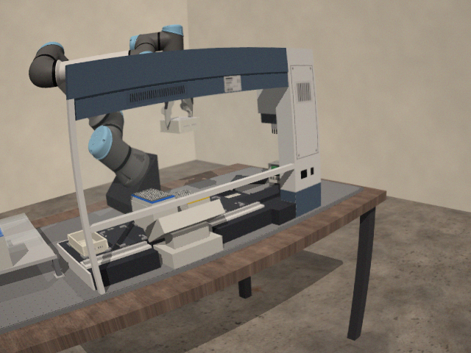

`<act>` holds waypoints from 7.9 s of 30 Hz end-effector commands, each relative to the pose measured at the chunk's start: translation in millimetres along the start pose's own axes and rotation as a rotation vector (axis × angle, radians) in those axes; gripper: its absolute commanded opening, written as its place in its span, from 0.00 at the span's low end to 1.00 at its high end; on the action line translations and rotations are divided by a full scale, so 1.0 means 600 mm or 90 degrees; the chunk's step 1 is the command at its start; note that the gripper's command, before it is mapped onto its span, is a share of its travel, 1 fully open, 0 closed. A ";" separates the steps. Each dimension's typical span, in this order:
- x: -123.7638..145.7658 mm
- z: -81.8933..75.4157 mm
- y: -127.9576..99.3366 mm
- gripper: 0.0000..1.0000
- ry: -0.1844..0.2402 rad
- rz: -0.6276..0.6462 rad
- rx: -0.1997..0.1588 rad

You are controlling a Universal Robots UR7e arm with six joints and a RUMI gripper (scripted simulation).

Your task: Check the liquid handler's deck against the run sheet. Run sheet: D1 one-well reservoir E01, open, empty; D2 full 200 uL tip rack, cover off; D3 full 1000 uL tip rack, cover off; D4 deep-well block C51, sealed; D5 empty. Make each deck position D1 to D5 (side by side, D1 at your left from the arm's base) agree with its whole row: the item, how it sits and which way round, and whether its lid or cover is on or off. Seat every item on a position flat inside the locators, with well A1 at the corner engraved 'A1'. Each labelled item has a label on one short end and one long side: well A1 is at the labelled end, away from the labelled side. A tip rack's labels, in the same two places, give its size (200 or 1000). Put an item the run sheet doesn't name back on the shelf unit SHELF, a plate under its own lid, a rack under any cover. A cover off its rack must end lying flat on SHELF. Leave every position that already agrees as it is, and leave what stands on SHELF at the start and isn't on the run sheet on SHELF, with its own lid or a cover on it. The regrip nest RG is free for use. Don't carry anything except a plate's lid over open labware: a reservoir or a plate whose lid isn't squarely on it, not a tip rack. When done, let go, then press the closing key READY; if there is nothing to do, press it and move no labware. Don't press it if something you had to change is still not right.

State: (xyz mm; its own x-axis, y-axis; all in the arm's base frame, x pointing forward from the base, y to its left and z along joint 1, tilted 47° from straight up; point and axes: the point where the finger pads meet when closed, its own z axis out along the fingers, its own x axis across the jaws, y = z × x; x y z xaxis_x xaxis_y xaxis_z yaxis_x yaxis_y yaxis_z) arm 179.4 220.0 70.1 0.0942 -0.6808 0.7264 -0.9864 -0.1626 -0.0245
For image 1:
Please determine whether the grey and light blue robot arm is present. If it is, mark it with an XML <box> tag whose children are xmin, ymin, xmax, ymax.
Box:
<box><xmin>29</xmin><ymin>24</ymin><xmax>184</xmax><ymax>95</ymax></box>

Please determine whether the yellow tip rack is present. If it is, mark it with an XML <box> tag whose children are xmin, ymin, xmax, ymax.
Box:
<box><xmin>177</xmin><ymin>197</ymin><xmax>210</xmax><ymax>212</ymax></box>

